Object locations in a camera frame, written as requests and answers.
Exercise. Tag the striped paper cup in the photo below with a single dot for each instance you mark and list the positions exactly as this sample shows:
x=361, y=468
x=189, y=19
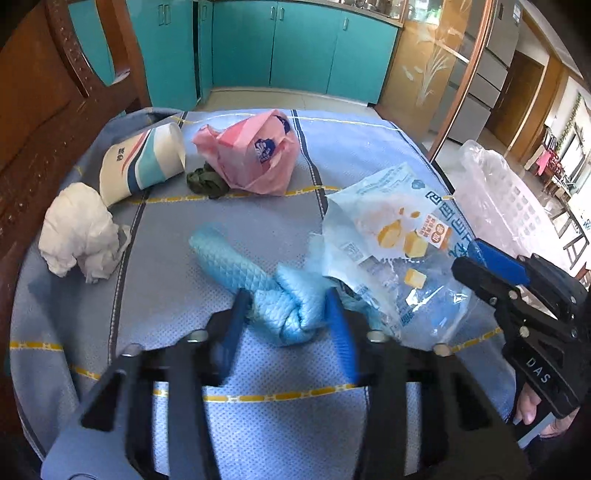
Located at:
x=138, y=161

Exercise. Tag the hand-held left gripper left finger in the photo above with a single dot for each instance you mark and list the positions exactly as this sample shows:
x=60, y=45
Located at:
x=234, y=323

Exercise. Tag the white lattice plastic basket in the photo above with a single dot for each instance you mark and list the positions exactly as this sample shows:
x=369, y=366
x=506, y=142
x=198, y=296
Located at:
x=512, y=198

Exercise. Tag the pink plastic bag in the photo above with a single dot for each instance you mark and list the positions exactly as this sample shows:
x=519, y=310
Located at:
x=249, y=157

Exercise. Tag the brown wooden door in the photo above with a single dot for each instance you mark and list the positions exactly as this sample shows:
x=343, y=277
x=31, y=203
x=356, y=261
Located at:
x=517, y=92

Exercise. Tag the teal base cabinets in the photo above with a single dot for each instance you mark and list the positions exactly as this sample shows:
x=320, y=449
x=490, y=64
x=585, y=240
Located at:
x=300, y=50

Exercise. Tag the dark green scrunchie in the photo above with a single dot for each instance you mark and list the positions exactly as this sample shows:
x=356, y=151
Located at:
x=205, y=181

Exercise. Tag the wood framed glass sliding door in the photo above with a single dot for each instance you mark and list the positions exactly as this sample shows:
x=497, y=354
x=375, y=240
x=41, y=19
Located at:
x=429, y=69

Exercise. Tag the person's right hand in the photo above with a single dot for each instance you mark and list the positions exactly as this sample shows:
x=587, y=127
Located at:
x=526, y=406

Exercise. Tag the red cushioned chairs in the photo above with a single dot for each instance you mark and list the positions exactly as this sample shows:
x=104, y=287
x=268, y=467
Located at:
x=549, y=157

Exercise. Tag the wooden bench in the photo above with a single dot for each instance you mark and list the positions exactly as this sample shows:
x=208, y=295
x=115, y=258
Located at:
x=575, y=249

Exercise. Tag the blue striped tablecloth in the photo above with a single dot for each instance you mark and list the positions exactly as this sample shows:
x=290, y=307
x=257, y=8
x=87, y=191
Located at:
x=161, y=277

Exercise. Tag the light blue knotted rag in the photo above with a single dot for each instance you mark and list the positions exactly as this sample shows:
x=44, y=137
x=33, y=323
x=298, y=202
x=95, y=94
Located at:
x=231, y=258

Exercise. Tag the white crumpled tissue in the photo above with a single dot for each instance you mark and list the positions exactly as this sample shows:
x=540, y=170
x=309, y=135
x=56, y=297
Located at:
x=78, y=226

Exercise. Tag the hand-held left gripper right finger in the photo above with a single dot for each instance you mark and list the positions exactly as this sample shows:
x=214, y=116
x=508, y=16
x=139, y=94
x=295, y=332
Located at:
x=342, y=332

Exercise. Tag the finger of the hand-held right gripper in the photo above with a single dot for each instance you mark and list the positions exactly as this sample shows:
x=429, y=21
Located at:
x=480, y=277
x=503, y=263

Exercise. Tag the clear plastic snack bag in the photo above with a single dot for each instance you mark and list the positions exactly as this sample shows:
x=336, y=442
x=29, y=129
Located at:
x=392, y=221

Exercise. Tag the green wall garland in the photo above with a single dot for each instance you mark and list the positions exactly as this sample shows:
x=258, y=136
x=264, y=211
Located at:
x=570, y=120

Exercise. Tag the silver refrigerator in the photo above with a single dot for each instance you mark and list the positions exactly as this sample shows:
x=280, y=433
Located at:
x=491, y=69

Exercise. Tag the carved dark wooden chair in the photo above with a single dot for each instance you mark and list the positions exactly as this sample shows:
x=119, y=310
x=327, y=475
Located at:
x=27, y=115

